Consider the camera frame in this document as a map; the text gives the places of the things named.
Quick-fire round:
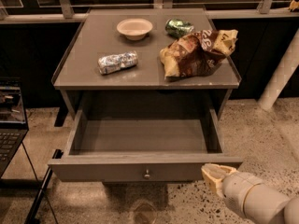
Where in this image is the round floor drain cover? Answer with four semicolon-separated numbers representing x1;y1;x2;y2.
129;200;158;224

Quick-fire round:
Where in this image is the green soda can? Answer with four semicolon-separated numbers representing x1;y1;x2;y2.
165;18;194;38

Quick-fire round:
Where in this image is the grey drawer cabinet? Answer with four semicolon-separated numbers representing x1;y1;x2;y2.
52;8;241;116

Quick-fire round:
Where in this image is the grey top drawer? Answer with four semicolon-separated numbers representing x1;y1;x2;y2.
47;107;244;183

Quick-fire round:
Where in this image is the metal railing frame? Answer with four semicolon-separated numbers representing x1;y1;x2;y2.
0;0;299;23

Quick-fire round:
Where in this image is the white diagonal pillar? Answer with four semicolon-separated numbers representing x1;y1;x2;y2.
258;29;299;110

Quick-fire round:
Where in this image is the brown yellow chip bag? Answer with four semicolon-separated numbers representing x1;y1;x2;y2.
160;29;238;79

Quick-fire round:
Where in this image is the black laptop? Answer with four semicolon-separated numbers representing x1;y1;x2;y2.
0;77;29;177

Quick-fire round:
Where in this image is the black stand pole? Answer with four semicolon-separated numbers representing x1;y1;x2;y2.
24;149;63;224

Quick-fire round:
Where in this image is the white paper bowl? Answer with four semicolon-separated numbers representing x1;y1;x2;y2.
117;19;153;41

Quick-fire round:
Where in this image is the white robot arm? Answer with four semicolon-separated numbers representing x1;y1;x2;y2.
201;163;299;224

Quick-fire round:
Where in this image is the silver blue soda can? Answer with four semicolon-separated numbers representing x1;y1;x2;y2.
98;51;138;75

